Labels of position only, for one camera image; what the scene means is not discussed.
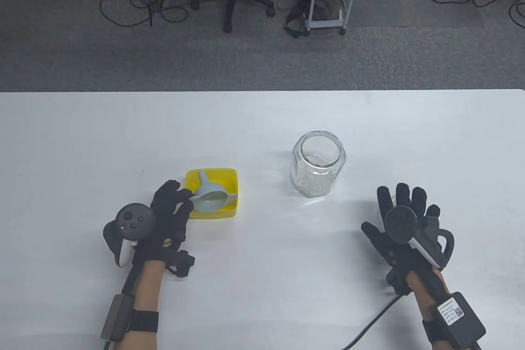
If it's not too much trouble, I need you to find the person's right hand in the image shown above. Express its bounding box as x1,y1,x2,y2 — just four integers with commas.
361,183,445,275

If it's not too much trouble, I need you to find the person's left hand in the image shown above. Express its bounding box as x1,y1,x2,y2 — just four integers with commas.
102,179,196,269

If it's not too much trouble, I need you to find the grey-blue plastic funnel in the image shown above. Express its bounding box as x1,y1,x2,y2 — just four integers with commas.
189,170,238,212

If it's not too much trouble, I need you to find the yellow plastic container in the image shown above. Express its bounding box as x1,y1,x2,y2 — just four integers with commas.
184,167,240,220

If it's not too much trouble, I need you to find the clear glass jar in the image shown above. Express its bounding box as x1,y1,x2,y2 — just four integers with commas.
290,130,347,199

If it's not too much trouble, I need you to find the white rice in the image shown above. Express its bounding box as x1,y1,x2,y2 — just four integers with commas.
293,155,335,197

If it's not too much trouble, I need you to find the person's right forearm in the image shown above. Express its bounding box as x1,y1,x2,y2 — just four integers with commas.
406,268,450,325

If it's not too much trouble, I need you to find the black and white controller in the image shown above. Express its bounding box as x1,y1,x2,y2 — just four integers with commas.
115,203,156,269
385,206,456,267

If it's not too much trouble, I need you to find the plain black sensor box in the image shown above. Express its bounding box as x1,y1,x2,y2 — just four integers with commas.
100,293,135,342

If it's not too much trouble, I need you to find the black sensor box white label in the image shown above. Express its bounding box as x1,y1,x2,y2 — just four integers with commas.
436,291,487,349

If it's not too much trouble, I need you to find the black wrist strap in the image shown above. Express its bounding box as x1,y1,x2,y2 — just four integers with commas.
422,317,456,345
127,309,160,334

